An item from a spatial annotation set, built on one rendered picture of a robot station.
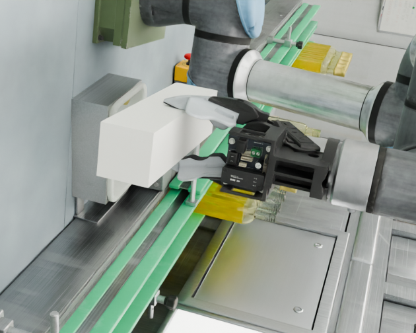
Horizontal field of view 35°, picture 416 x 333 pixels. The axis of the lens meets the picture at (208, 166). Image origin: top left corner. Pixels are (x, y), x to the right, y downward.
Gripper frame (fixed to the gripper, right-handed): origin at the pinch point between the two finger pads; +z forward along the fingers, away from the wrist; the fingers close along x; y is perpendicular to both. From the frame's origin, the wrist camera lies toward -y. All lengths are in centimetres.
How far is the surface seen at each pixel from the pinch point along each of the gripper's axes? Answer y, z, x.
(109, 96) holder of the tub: -46, 28, 10
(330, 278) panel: -75, -21, 52
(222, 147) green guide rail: -93, 15, 31
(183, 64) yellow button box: -104, 32, 13
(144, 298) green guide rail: -38, 14, 49
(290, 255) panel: -81, -9, 52
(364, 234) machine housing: -100, -26, 50
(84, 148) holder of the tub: -42, 31, 21
